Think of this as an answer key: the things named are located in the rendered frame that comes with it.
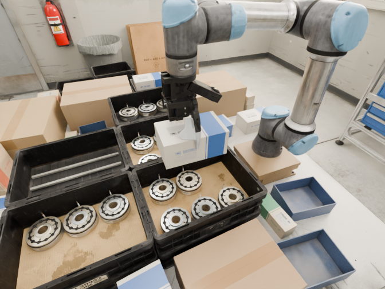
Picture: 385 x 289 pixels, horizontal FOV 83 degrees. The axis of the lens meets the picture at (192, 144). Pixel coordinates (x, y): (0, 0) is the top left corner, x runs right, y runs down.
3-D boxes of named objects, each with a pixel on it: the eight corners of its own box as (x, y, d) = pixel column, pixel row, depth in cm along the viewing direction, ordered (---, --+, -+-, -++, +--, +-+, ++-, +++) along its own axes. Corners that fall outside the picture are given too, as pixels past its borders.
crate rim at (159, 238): (223, 144, 95) (223, 140, 93) (268, 196, 74) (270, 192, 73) (132, 173, 82) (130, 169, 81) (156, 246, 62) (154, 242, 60)
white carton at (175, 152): (211, 132, 79) (212, 110, 73) (226, 153, 70) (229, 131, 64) (156, 144, 73) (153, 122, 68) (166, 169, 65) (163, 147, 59)
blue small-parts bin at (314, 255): (316, 237, 85) (323, 227, 80) (346, 278, 74) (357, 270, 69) (270, 251, 81) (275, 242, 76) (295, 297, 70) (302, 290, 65)
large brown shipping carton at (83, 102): (132, 100, 165) (126, 74, 152) (138, 121, 144) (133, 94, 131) (74, 110, 155) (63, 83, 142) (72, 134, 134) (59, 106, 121)
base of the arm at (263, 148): (273, 136, 119) (277, 121, 112) (287, 155, 107) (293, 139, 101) (247, 140, 117) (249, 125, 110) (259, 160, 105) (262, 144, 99)
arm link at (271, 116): (272, 122, 112) (278, 98, 103) (291, 137, 102) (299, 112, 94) (252, 129, 108) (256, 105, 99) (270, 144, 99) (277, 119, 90)
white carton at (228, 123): (222, 125, 141) (223, 114, 135) (232, 136, 132) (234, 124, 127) (194, 135, 134) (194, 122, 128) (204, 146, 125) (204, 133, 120)
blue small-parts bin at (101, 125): (82, 135, 133) (78, 126, 128) (107, 129, 138) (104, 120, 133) (86, 156, 119) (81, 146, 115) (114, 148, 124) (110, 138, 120)
